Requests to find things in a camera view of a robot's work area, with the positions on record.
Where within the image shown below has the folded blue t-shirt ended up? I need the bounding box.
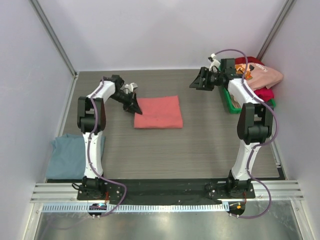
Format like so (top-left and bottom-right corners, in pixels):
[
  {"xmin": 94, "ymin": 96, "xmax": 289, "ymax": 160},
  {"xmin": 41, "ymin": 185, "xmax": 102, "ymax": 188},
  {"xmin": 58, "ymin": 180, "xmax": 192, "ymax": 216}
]
[{"xmin": 46, "ymin": 133, "xmax": 106, "ymax": 180}]

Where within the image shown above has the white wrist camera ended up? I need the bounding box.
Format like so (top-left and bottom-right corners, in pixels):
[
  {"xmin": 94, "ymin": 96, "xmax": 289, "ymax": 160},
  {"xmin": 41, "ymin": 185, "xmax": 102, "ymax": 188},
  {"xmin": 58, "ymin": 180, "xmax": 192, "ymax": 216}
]
[
  {"xmin": 123, "ymin": 82, "xmax": 138, "ymax": 94},
  {"xmin": 208, "ymin": 53, "xmax": 221, "ymax": 73}
]

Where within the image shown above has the right aluminium corner post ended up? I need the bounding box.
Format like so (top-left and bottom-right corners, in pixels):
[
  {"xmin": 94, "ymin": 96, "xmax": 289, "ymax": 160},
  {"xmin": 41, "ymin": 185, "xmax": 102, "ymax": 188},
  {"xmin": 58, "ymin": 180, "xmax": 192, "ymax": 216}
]
[{"xmin": 256, "ymin": 0, "xmax": 297, "ymax": 61}]

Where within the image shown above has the red t-shirt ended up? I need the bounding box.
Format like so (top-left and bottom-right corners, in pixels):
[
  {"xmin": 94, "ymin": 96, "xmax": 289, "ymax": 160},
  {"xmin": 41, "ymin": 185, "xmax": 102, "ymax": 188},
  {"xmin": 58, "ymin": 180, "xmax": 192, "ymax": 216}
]
[{"xmin": 234, "ymin": 56, "xmax": 275, "ymax": 103}]

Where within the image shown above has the light pink printed t-shirt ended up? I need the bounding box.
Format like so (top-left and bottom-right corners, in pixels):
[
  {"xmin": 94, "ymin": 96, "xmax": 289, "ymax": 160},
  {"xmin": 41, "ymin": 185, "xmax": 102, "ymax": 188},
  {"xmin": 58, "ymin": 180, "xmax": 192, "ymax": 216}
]
[{"xmin": 228, "ymin": 62, "xmax": 285, "ymax": 110}]

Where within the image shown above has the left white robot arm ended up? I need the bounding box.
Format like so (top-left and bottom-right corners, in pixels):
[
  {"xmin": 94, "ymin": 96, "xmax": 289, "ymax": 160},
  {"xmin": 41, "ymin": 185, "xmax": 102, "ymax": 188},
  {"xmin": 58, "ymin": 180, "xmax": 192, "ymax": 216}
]
[{"xmin": 77, "ymin": 75, "xmax": 143, "ymax": 200}]

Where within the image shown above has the slotted cable duct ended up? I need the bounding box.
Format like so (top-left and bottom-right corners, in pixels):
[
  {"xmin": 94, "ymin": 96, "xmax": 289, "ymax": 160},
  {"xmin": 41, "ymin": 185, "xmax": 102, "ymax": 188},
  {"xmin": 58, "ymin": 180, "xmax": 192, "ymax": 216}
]
[{"xmin": 42, "ymin": 202, "xmax": 229, "ymax": 214}]

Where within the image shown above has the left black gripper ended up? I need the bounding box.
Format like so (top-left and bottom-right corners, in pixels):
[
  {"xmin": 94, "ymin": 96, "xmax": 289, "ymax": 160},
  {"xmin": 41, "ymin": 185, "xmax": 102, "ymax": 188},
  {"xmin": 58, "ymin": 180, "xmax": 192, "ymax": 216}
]
[{"xmin": 110, "ymin": 91, "xmax": 143, "ymax": 116}]

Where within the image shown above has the salmon pink t-shirt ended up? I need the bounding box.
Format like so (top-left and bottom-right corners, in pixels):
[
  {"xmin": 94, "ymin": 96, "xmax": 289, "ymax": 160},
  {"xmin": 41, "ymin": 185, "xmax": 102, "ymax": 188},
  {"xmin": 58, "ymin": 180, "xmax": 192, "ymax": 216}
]
[{"xmin": 133, "ymin": 95, "xmax": 184, "ymax": 129}]

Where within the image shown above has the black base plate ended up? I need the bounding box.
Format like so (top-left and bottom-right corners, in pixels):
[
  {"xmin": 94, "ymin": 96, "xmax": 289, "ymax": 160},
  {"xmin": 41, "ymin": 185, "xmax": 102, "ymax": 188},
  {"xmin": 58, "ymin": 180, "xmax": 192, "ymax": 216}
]
[{"xmin": 71, "ymin": 177, "xmax": 256, "ymax": 205}]

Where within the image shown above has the aluminium front rail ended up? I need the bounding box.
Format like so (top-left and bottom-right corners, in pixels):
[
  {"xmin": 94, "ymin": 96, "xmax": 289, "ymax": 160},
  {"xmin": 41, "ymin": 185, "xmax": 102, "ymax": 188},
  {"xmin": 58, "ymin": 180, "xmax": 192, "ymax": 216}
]
[{"xmin": 30, "ymin": 180, "xmax": 304, "ymax": 203}]

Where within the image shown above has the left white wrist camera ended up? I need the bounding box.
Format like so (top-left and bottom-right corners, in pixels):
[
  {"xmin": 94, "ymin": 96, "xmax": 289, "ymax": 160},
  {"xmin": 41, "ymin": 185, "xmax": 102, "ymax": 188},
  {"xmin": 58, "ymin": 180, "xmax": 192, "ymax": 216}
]
[{"xmin": 123, "ymin": 82, "xmax": 138, "ymax": 94}]

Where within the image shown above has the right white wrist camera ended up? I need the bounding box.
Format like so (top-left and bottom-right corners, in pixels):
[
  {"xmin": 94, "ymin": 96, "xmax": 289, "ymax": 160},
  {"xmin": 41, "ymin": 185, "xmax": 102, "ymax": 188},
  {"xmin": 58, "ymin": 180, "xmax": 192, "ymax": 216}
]
[{"xmin": 208, "ymin": 53, "xmax": 221, "ymax": 73}]

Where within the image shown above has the aluminium corner post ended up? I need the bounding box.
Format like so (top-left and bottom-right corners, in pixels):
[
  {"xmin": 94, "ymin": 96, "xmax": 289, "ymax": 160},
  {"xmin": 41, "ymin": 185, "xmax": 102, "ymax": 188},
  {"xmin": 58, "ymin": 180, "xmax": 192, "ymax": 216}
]
[
  {"xmin": 256, "ymin": 0, "xmax": 297, "ymax": 61},
  {"xmin": 29, "ymin": 0, "xmax": 77, "ymax": 79}
]

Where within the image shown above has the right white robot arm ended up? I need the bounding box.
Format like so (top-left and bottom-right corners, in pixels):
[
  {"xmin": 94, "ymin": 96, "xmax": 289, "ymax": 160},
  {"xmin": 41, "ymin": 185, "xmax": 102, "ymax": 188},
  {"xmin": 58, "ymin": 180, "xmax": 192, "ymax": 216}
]
[{"xmin": 190, "ymin": 57, "xmax": 274, "ymax": 200}]

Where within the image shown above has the left aluminium corner post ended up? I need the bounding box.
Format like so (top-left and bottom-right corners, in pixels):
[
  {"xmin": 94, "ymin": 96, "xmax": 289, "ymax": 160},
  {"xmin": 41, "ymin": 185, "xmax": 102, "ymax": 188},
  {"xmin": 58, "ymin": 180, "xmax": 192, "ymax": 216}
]
[{"xmin": 29, "ymin": 0, "xmax": 77, "ymax": 79}]

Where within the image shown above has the green plastic bin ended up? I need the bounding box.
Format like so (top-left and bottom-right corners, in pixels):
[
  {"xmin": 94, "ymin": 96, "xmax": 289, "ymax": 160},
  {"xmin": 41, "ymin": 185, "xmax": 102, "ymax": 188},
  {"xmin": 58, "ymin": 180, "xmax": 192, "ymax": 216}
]
[{"xmin": 222, "ymin": 56, "xmax": 283, "ymax": 114}]

